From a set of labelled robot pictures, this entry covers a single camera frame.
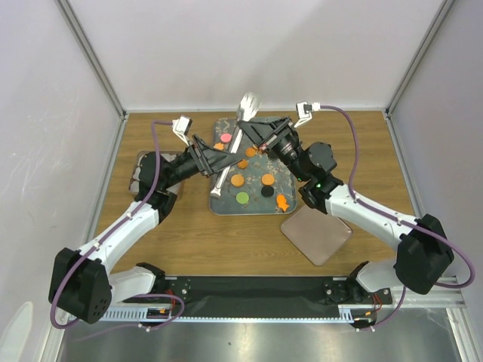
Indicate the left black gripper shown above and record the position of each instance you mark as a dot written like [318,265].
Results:
[228,159]

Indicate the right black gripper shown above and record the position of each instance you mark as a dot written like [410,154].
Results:
[260,132]

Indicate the small orange flower cookie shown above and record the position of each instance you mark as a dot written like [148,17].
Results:
[243,164]

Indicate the orange round cookie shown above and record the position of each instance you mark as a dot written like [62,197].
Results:
[237,180]
[268,179]

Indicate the clear box with paper cups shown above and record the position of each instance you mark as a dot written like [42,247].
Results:
[134,183]

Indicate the brown translucent box lid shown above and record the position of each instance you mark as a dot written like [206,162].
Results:
[316,235]

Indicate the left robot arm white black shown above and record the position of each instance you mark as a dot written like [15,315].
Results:
[113,234]

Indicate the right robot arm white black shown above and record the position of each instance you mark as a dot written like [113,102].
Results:
[421,256]

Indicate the pink round cookie left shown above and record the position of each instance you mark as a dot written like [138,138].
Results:
[225,137]

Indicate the orange flower cookie centre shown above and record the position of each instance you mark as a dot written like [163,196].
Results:
[250,152]

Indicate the green round cookie bottom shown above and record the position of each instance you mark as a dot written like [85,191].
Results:
[242,197]

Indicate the floral patterned metal tray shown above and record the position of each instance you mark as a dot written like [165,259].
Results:
[258,184]

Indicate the black round cookie bottom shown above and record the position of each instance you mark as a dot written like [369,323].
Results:
[267,191]

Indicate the orange fish cookie bottom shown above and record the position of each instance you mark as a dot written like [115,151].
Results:
[282,202]

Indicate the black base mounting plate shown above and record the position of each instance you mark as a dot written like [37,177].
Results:
[268,297]

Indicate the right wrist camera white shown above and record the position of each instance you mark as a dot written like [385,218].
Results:
[305,111]

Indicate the aluminium frame rail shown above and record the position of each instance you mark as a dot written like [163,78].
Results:
[158,308]

